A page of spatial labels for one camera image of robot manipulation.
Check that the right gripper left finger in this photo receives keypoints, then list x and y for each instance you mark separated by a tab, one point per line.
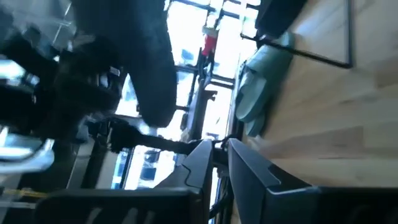
124	207

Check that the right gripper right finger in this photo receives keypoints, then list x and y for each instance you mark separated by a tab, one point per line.
311	207

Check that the black rubber slide sandal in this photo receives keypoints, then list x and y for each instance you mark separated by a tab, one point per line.
149	62

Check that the green rubber slide sandal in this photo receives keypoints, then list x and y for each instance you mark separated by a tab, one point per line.
255	126
255	90

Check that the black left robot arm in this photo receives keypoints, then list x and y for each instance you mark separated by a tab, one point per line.
161	144

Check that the red object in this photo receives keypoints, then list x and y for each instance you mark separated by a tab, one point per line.
210	43

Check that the wooden shelf black frame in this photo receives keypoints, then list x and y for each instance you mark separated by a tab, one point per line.
326	60

